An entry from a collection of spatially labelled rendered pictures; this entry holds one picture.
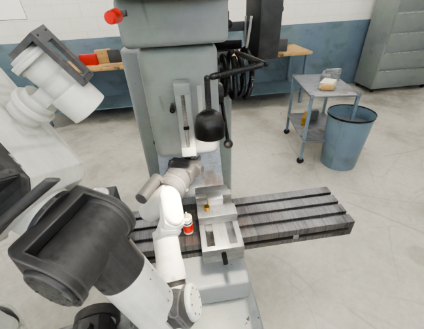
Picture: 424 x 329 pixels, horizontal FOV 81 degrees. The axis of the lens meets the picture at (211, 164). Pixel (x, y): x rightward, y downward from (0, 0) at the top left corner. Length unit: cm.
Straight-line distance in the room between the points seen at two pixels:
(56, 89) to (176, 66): 31
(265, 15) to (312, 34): 463
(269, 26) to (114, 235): 83
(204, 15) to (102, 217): 45
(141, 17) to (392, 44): 532
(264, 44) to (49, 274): 90
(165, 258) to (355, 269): 178
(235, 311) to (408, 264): 166
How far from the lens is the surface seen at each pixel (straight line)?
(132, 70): 115
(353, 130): 289
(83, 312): 139
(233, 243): 92
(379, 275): 230
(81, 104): 44
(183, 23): 61
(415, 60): 616
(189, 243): 102
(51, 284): 40
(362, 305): 211
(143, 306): 52
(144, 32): 62
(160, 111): 70
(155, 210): 69
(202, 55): 66
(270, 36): 100
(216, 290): 103
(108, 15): 48
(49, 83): 44
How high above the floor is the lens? 172
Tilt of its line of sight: 35 degrees down
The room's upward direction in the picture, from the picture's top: 3 degrees counter-clockwise
